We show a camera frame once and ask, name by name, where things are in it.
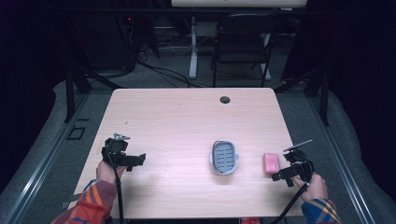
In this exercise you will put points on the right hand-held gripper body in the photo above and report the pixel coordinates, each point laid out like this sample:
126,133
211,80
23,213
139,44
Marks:
301,161

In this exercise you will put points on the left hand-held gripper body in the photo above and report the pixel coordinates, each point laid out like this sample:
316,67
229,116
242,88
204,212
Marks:
113,149

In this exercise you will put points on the pink soap bar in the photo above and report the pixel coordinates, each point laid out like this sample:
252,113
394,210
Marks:
271,163

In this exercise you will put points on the grey soap dish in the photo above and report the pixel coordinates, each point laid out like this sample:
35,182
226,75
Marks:
224,157

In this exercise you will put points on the person's left hand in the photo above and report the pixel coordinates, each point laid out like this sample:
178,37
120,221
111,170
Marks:
106,174

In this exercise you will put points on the person's right hand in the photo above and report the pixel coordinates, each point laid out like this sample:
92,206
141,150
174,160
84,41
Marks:
314,189

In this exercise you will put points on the red packet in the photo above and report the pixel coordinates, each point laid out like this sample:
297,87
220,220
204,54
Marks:
250,221

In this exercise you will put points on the black metal stand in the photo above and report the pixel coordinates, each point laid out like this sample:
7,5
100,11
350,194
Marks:
70,93
324,99

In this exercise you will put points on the dark computer tower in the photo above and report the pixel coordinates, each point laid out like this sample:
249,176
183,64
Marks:
102,40

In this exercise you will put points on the white desk leg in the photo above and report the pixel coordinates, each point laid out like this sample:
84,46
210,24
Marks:
193,56

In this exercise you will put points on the black folding chair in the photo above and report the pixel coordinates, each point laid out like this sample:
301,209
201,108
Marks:
243,46

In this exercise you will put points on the light desk top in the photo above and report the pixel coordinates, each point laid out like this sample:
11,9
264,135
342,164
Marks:
236,2

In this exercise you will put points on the aluminium floor rail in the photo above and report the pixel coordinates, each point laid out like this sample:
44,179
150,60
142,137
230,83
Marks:
40,168
345,168

